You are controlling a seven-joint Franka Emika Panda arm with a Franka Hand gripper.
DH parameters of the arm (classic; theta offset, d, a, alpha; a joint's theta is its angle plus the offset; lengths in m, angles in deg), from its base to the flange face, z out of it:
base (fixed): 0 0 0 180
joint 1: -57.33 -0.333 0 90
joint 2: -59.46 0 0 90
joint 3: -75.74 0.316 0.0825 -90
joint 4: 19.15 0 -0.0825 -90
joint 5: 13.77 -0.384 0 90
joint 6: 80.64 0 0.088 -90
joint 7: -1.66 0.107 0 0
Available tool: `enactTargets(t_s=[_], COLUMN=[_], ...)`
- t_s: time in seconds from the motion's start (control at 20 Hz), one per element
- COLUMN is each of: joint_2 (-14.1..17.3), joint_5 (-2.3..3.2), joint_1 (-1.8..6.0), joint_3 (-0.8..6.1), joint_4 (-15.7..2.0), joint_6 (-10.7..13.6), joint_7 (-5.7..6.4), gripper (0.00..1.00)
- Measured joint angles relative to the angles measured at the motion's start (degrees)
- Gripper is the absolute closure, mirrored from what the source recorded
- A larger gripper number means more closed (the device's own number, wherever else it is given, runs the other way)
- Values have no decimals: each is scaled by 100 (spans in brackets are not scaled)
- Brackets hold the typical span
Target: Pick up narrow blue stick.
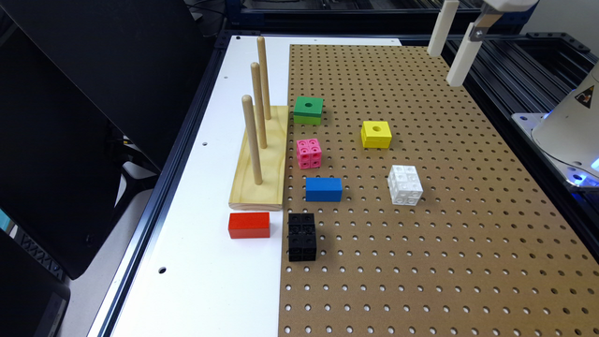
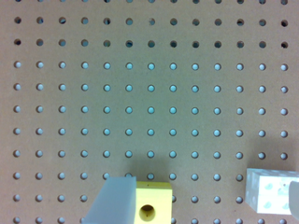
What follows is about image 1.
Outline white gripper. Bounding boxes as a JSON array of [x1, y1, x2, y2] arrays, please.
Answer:
[[427, 0, 538, 87]]

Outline blue rectangular block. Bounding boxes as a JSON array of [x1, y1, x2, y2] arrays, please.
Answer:
[[305, 178, 343, 202]]

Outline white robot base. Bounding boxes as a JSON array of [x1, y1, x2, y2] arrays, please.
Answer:
[[512, 66, 598, 190]]

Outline yellow block with hole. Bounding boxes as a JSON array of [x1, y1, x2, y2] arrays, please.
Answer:
[[360, 121, 392, 149]]

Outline white interlocking cube block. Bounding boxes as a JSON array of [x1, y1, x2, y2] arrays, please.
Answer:
[[387, 165, 423, 206]]

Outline green block with hole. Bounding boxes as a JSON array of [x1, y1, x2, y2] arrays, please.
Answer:
[[293, 96, 324, 125]]

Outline brown pegboard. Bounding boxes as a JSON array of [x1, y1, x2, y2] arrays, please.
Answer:
[[278, 44, 598, 336]]

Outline pink interlocking cube block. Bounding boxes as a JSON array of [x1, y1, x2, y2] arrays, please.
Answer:
[[296, 139, 322, 169]]

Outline black interlocking cube block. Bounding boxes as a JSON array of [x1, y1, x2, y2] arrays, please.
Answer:
[[287, 213, 317, 262]]

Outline wooden base with three pegs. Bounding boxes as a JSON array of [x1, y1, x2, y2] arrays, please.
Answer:
[[228, 37, 289, 211]]

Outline red rectangular block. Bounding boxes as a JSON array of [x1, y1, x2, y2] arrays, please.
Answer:
[[228, 212, 270, 239]]

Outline black monitor panel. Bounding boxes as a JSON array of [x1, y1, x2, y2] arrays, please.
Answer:
[[1, 0, 209, 278]]

